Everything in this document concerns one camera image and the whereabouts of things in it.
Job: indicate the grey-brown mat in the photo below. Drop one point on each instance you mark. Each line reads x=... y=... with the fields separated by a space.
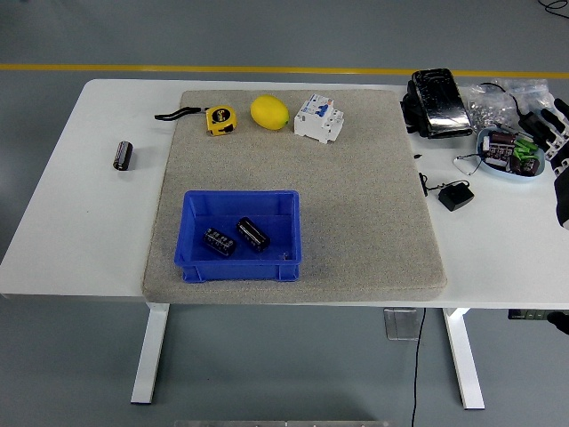
x=355 y=200

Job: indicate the small brown capacitor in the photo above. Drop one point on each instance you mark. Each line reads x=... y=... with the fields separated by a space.
x=526 y=165

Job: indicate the black glossy pedal device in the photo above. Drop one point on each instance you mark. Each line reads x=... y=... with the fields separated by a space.
x=440 y=98

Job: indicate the large brown capacitor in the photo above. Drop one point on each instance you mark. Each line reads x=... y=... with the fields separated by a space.
x=501 y=147

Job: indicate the white circuit breaker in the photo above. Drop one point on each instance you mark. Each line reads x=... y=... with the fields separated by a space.
x=318 y=120

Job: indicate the grey metal control box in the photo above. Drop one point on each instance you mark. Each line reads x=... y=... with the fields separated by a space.
x=400 y=324

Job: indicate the yellow lemon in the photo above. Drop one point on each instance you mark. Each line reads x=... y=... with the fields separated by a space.
x=269 y=112

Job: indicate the small white part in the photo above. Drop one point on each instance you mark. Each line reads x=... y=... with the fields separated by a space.
x=485 y=143

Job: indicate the yellow tape measure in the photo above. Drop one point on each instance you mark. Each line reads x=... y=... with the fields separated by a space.
x=221 y=119

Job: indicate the dark power strip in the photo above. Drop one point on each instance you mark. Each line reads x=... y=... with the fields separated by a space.
x=526 y=315

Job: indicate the light blue bowl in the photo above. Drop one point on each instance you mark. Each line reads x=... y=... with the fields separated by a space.
x=502 y=172

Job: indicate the clear plastic bag of screws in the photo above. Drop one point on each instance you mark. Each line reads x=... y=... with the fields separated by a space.
x=489 y=107

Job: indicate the blue plastic box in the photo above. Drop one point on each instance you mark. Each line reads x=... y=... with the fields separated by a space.
x=242 y=269

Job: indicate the white table leg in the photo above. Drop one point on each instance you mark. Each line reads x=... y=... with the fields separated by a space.
x=149 y=356
x=464 y=360

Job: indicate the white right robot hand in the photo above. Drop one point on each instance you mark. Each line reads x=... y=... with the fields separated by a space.
x=562 y=133

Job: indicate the green terminal block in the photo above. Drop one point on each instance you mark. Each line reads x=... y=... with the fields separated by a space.
x=524 y=147

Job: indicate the dark brown cylindrical battery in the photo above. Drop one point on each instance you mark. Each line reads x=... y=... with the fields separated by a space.
x=252 y=234
x=219 y=242
x=123 y=155

